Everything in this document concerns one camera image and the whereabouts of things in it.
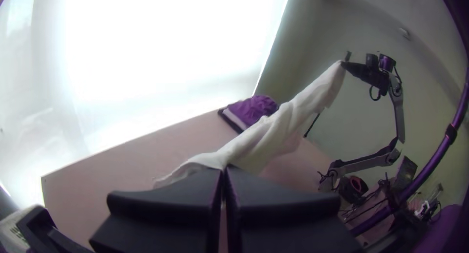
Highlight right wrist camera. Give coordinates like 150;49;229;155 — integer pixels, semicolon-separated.
365;53;380;69

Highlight white laundry basket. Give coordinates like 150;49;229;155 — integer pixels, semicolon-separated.
0;208;28;253

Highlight black cable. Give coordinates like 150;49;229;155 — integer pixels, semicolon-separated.
368;84;384;102
350;68;469;237

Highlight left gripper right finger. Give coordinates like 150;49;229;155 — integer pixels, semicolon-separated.
224;165;363;253

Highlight pile of folded clothes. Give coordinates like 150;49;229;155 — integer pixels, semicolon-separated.
218;94;281;135

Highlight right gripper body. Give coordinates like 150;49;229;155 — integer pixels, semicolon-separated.
341;61;380;88

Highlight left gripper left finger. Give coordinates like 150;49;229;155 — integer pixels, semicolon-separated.
89;168;224;253

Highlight white t-shirt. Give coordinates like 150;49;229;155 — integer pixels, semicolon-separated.
153;60;347;190

